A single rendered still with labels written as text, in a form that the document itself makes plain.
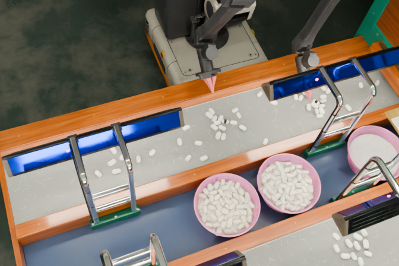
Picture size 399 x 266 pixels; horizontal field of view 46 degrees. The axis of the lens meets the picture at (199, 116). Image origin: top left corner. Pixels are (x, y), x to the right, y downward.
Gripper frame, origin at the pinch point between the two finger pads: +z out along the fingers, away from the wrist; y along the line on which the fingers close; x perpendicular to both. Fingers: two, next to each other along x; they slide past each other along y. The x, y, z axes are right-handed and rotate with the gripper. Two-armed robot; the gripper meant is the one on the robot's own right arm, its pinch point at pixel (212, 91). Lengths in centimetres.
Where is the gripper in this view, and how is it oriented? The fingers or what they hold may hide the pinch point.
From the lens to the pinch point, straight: 209.7
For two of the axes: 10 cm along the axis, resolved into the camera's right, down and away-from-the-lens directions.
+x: -3.0, -1.4, 9.4
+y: 9.3, -2.7, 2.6
